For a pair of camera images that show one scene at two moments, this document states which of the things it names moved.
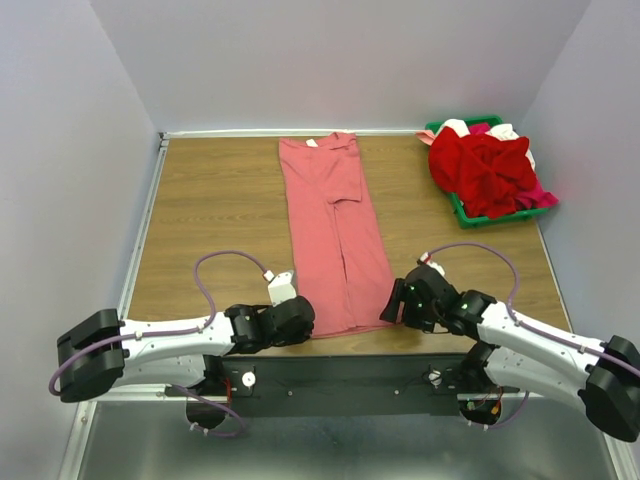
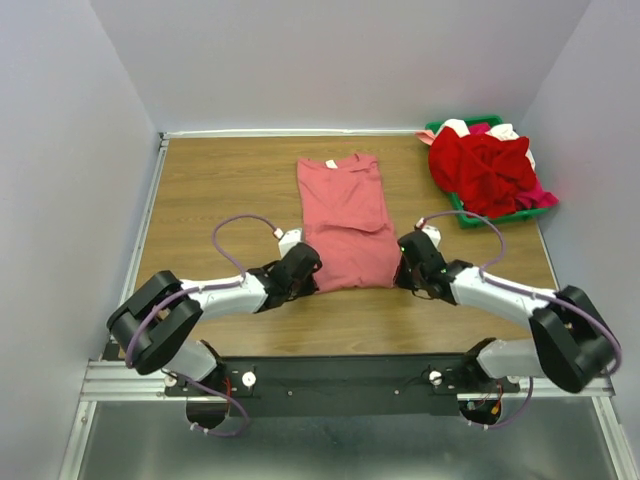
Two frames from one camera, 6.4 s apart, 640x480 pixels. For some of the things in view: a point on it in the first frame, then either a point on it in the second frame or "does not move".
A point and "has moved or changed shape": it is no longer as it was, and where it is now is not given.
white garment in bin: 504,132 does not move
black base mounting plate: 335,385 does not move
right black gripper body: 414,314 → 408,277
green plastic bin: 468,221 does not move
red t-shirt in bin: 487,173 does not move
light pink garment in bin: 426,136 does not move
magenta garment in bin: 537,196 does not move
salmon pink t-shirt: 340,267 has moved or changed shape
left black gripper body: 296,338 → 303,289
